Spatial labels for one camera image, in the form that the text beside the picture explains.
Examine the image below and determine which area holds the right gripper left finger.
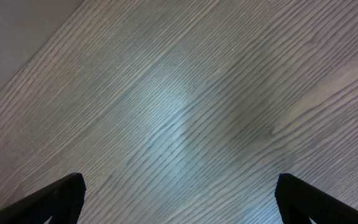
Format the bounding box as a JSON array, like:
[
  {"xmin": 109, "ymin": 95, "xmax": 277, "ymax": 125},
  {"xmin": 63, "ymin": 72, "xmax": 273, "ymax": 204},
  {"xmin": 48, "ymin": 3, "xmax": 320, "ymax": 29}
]
[{"xmin": 0, "ymin": 173, "xmax": 86, "ymax": 224}]

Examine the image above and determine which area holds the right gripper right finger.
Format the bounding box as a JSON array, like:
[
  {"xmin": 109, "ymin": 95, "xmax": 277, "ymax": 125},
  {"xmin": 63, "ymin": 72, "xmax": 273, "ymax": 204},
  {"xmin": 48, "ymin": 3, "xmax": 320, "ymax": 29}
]
[{"xmin": 275, "ymin": 173, "xmax": 358, "ymax": 224}]

